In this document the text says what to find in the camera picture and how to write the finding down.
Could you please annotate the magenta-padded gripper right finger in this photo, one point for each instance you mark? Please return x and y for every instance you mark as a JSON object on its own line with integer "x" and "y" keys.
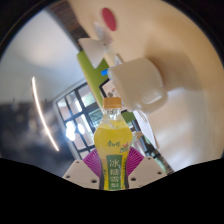
{"x": 143, "y": 171}

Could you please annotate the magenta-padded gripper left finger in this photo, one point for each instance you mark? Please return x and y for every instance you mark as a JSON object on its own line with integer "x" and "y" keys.
{"x": 81, "y": 172}

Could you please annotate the yellow drink bottle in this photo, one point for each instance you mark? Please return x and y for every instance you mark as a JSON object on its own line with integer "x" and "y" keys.
{"x": 112, "y": 140}

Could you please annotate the white paper sheet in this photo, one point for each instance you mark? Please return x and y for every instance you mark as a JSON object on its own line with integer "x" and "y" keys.
{"x": 145, "y": 128}

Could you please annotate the black-framed window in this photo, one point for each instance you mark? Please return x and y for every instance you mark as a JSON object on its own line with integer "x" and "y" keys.
{"x": 78, "y": 116}

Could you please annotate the long ceiling light strip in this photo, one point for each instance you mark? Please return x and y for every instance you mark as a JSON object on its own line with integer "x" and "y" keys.
{"x": 41, "y": 113}

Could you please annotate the white mug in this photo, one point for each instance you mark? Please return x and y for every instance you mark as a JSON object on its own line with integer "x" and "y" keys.
{"x": 136, "y": 83}

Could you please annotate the white folded paper object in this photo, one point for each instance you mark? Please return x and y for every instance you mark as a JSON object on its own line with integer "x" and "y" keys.
{"x": 94, "y": 48}

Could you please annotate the flat round red coaster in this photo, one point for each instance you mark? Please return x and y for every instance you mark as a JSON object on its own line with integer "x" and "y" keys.
{"x": 109, "y": 19}

